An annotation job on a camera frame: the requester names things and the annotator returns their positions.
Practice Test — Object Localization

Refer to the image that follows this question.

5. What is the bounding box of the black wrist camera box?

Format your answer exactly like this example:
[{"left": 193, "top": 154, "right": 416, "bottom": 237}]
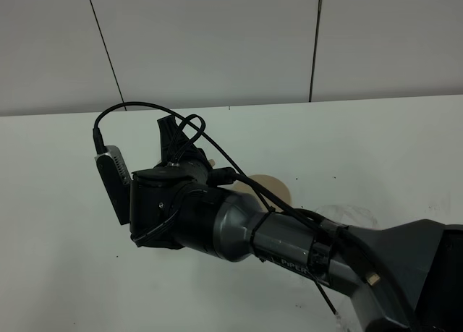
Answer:
[{"left": 95, "top": 145, "right": 132, "bottom": 225}]

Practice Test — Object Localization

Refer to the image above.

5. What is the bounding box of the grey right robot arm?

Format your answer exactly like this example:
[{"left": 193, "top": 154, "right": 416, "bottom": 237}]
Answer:
[{"left": 129, "top": 116, "right": 462, "bottom": 331}]

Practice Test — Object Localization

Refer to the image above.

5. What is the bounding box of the beige teapot saucer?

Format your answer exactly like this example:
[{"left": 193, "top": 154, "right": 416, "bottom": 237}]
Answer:
[{"left": 230, "top": 174, "right": 292, "bottom": 211}]

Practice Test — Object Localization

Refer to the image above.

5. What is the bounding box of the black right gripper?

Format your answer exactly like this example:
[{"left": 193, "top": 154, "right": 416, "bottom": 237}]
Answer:
[{"left": 129, "top": 116, "right": 232, "bottom": 251}]

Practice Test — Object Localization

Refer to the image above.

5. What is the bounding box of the black camera cable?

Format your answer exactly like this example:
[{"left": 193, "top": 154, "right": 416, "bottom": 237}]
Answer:
[{"left": 92, "top": 101, "right": 384, "bottom": 315}]

